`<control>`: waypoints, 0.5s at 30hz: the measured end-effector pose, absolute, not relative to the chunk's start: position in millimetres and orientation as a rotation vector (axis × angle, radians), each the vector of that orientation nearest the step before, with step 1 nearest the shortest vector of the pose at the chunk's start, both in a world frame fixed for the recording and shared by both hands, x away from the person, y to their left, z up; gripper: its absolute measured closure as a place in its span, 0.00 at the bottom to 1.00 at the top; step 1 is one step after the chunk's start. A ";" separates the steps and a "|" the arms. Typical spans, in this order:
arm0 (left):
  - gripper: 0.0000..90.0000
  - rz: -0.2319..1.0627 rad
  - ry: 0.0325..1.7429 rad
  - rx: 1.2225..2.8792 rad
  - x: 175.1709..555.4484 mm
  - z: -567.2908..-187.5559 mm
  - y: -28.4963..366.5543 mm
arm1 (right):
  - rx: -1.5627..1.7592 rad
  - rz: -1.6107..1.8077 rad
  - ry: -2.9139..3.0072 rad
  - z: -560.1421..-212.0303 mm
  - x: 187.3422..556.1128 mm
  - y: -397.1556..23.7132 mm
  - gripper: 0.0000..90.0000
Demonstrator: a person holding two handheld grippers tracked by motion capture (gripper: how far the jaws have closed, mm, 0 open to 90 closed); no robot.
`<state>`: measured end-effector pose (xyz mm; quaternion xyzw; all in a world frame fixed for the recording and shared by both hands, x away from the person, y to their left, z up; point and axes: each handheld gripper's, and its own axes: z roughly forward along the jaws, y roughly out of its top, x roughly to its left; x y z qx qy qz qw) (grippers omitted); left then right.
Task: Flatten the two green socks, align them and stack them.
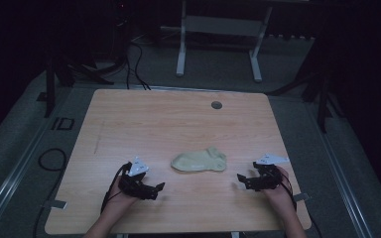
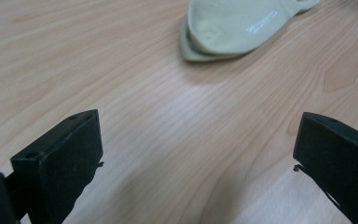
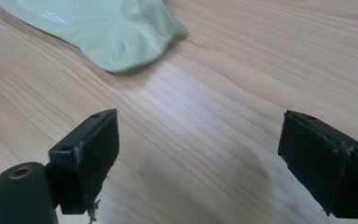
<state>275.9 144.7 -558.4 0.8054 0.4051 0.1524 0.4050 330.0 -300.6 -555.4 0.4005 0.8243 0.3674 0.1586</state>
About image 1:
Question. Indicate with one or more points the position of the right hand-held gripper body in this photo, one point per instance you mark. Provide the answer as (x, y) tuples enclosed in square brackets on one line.
[(266, 180)]

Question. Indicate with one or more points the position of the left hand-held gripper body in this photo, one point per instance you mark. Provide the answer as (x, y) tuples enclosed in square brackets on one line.
[(135, 185)]

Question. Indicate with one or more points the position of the person's left hand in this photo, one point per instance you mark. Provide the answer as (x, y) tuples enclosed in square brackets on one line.
[(120, 200)]

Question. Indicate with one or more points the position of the person's right hand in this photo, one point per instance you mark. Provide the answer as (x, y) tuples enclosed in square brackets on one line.
[(279, 196)]

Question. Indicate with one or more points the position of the grey tape strip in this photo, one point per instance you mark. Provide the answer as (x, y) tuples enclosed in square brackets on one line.
[(301, 197), (55, 204)]

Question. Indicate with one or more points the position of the grey round table grommet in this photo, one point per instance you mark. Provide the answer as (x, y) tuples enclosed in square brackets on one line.
[(216, 105)]

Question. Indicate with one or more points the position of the black metal stand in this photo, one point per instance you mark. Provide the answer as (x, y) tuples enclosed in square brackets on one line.
[(49, 86), (322, 99)]

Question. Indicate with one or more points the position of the metal floor rail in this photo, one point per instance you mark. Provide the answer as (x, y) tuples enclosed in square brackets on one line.
[(10, 185), (340, 185)]

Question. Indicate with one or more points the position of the white desk frame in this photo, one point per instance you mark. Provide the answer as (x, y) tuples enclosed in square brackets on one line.
[(223, 25)]

